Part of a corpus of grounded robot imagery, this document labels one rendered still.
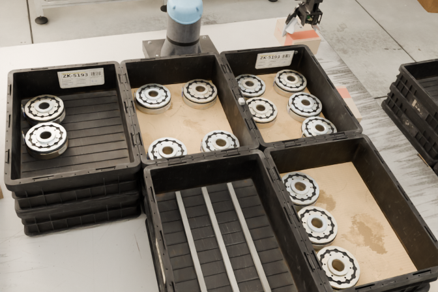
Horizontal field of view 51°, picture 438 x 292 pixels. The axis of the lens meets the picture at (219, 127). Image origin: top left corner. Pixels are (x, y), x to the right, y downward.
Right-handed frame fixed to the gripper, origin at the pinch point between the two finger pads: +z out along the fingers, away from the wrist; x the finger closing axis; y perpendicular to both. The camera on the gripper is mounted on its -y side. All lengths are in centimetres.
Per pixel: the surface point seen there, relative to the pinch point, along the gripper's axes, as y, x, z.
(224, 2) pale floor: -143, 30, 76
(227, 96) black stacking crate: 43, -48, -14
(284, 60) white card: 29.6, -22.8, -12.9
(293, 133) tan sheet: 56, -31, -8
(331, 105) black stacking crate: 53, -18, -14
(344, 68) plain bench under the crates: 18.3, 13.1, 5.1
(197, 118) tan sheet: 44, -56, -8
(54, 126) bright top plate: 41, -96, -11
